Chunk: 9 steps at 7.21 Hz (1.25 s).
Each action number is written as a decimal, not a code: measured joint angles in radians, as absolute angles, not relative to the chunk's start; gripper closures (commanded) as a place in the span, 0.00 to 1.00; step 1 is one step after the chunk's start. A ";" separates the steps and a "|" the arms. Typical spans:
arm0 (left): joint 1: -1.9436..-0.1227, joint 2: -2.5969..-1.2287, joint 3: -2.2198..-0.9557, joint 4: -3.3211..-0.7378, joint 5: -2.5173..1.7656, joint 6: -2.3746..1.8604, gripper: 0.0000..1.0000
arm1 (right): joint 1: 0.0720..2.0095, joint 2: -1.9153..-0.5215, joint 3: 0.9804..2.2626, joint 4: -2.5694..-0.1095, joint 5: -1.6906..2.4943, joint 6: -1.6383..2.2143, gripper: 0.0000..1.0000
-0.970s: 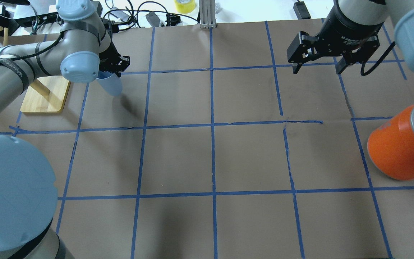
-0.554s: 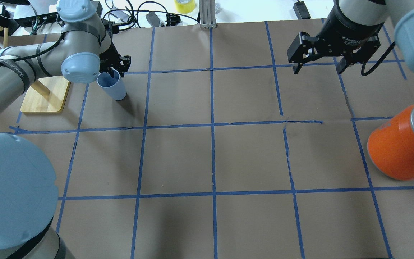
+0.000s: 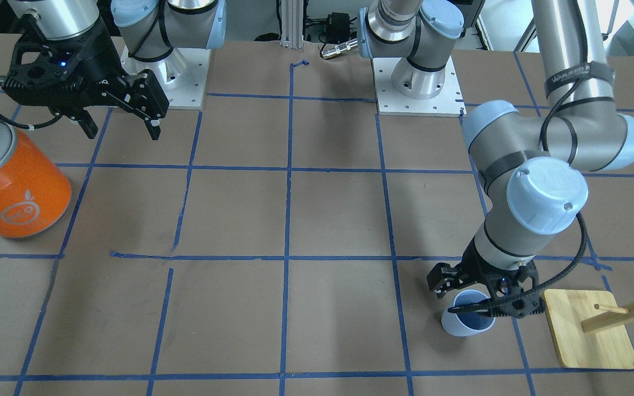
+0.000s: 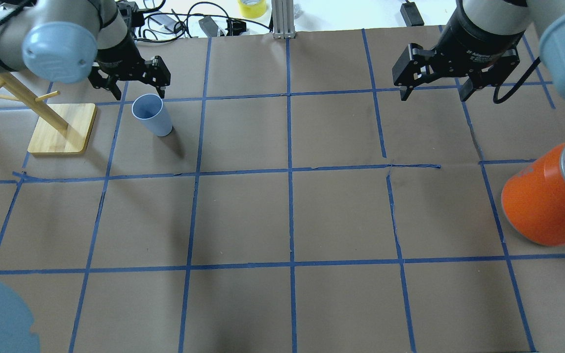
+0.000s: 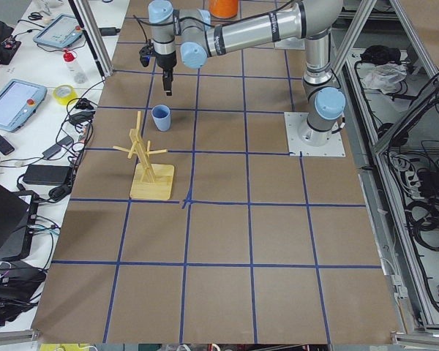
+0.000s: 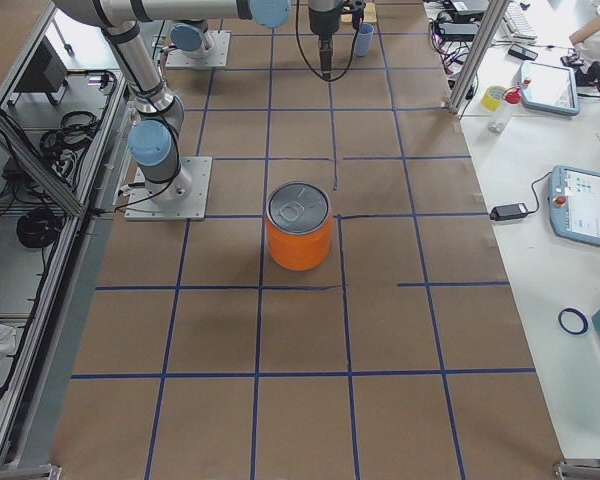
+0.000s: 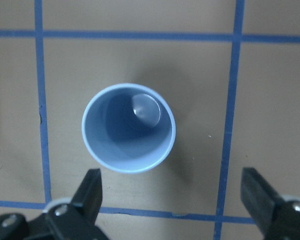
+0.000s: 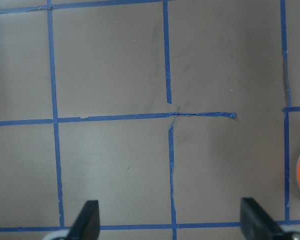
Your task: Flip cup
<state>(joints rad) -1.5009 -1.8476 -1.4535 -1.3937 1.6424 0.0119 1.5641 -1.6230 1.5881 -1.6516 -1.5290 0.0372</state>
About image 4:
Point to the wooden mug tree stand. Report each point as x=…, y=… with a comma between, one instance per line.
x=62, y=128

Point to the aluminium frame post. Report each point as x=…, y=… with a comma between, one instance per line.
x=283, y=19

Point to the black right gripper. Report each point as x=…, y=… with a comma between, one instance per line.
x=476, y=37

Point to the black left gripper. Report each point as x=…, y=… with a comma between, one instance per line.
x=117, y=55

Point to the black power adapter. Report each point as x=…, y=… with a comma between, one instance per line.
x=411, y=14

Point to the yellow tape roll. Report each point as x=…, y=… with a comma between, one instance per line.
x=252, y=9

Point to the orange cylindrical container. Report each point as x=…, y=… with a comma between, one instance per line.
x=533, y=200

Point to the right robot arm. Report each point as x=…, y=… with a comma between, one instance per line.
x=479, y=43

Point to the light blue plastic cup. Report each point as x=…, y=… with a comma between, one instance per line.
x=149, y=109

